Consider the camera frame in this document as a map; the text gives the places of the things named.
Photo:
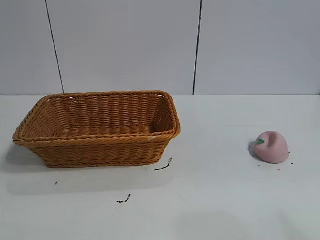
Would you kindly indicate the brown woven wicker basket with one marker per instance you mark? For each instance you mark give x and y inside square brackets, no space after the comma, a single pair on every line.
[100,147]

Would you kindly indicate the pink toy peach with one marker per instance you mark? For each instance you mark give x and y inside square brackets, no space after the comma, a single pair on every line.
[272,150]

